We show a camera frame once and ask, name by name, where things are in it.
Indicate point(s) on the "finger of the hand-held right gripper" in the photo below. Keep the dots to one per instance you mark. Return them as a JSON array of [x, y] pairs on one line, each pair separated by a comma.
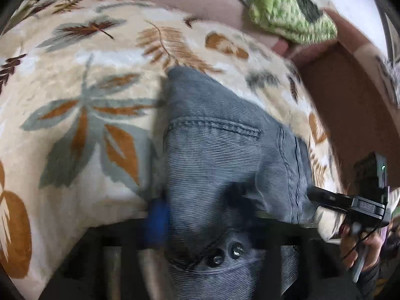
[[331, 198]]

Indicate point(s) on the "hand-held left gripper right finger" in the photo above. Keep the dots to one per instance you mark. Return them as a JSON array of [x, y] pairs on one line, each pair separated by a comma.
[[300, 234]]

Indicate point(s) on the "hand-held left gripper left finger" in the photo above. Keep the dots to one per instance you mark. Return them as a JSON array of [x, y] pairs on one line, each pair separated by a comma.
[[157, 222]]

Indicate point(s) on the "person's right hand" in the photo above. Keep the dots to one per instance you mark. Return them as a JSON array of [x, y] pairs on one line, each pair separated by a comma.
[[372, 251]]

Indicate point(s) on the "multicolour cloth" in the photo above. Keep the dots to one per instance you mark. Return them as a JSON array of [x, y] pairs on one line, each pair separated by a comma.
[[392, 225]]

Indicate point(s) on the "white grey patterned cloth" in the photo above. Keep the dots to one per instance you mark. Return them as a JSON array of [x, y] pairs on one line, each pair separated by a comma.
[[387, 68]]

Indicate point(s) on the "leaf print blanket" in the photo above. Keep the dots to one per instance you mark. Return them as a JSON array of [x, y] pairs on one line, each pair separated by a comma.
[[78, 68]]

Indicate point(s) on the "green patterned cloth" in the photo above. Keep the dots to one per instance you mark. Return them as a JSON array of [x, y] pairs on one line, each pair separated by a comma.
[[287, 12]]

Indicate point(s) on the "framed wall picture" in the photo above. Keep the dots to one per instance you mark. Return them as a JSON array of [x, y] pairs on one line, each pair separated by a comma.
[[392, 31]]

